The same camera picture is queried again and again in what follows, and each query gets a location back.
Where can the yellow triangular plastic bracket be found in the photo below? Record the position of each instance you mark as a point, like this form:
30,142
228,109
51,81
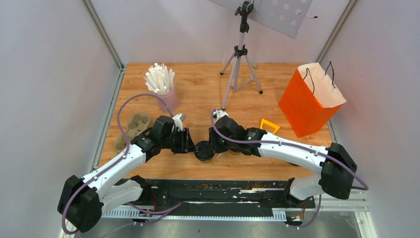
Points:
269,126

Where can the grey perforated panel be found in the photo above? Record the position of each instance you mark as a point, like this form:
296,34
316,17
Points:
284,16

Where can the orange paper bag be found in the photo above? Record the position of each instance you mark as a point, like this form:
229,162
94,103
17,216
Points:
311,98

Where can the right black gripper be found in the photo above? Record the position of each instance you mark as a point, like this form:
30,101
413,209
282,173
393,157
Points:
212,139

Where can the pink translucent straw holder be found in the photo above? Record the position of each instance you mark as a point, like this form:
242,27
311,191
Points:
170,99

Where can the bundle of white straws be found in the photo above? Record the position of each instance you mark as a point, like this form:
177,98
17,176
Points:
159,79

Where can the grey pulp cup carrier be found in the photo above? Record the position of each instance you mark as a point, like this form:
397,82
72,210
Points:
138,123

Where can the silver camera tripod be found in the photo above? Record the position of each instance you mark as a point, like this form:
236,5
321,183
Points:
240,51

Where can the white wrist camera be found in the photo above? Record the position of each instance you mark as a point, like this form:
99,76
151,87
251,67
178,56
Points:
218,114
178,121

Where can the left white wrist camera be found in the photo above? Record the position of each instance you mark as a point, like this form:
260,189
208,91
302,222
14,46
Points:
178,121

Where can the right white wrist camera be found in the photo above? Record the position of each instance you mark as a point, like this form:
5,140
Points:
218,114

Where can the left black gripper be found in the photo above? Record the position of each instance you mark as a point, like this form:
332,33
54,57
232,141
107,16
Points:
186,145

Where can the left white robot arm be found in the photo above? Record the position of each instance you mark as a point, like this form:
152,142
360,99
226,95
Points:
84,200

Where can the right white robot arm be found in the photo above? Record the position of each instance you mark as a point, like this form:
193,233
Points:
333,168

